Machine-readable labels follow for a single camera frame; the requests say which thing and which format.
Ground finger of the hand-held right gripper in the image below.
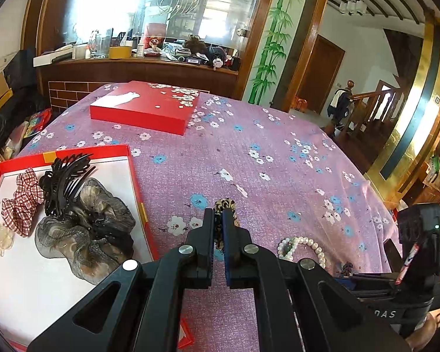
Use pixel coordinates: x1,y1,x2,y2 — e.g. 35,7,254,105
346,271,397,291

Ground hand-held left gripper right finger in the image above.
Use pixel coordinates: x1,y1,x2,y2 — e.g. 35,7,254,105
221,208,412,352

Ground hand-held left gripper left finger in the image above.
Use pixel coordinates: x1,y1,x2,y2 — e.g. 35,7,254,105
27,207,216,352

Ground leopard print hair clip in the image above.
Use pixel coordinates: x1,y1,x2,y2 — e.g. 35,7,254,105
213,198,241,252

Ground red shallow box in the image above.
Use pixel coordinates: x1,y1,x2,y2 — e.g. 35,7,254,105
0,144,196,351

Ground person's right hand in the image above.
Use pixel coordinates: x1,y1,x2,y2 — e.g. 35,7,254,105
406,313,439,352

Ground tan stick with red thread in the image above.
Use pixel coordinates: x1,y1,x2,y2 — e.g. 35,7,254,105
395,242,419,286

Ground pink floral tablecloth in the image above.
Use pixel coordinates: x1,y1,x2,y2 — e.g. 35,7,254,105
16,82,404,352

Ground gold framed panel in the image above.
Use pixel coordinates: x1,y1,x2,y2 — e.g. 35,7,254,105
365,18,440,202

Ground red box lid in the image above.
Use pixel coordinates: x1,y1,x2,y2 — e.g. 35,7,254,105
90,80,201,136

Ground grey organza scrunchie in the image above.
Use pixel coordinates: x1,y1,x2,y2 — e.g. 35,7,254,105
35,178,136,286

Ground black claw hair clip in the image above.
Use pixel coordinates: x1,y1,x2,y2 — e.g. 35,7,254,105
39,153,97,217

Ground wooden stair railing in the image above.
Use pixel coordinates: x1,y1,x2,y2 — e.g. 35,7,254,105
346,73,407,143

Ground wooden counter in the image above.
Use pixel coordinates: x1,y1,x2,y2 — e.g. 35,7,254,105
35,57,239,114

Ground red plaid scrunchie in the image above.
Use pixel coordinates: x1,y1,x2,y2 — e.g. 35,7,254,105
1,167,45,237

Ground brown wooden door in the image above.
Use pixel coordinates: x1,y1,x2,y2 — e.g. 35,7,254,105
297,35,346,114

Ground colourful packet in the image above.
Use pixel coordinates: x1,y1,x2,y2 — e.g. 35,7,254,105
24,109,52,133

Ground beige flower hair clip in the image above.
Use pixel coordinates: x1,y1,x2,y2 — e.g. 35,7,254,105
0,221,14,257

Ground glass pitcher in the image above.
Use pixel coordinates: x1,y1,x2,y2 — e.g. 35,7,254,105
88,31,109,59

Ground black bags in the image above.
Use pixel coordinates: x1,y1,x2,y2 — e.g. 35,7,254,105
0,49,52,143

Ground white long box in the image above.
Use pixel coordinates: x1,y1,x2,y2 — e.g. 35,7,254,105
33,46,74,67

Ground glass partition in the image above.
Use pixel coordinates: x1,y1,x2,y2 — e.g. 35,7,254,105
40,0,279,63

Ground ceiling lamp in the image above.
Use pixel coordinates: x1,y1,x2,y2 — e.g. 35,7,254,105
339,0,367,15

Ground white pearl bracelet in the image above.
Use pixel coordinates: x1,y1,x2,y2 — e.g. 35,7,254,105
277,236,328,269

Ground dark jacket on post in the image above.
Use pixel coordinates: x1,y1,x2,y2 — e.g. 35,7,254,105
327,89,354,127

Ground green bamboo wall painting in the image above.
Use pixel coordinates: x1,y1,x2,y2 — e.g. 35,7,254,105
248,0,309,105

